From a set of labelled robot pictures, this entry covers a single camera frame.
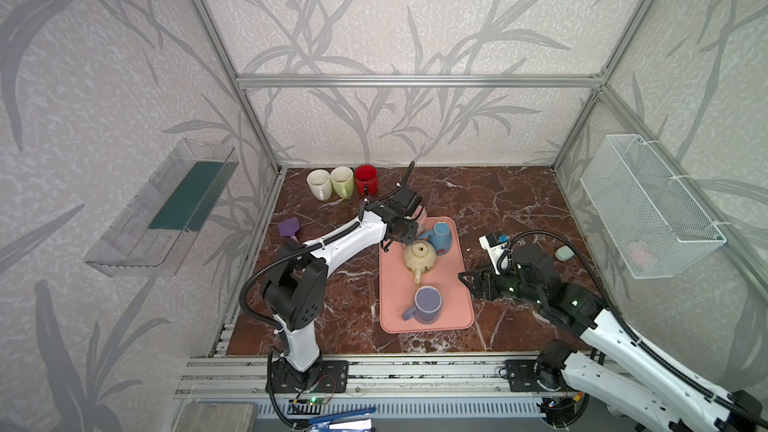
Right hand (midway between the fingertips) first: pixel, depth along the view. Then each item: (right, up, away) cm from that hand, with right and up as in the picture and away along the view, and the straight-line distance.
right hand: (467, 263), depth 74 cm
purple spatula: (-56, +6, +28) cm, 63 cm away
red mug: (-30, +23, +35) cm, 51 cm away
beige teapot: (-12, -2, +12) cm, 17 cm away
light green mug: (-38, +22, +31) cm, 53 cm away
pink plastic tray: (-18, -10, +12) cm, 24 cm away
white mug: (-46, +21, +31) cm, 60 cm away
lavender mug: (-10, -12, +3) cm, 16 cm away
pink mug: (-10, +9, +17) cm, 22 cm away
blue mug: (-5, +4, +17) cm, 18 cm away
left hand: (-14, +8, +16) cm, 23 cm away
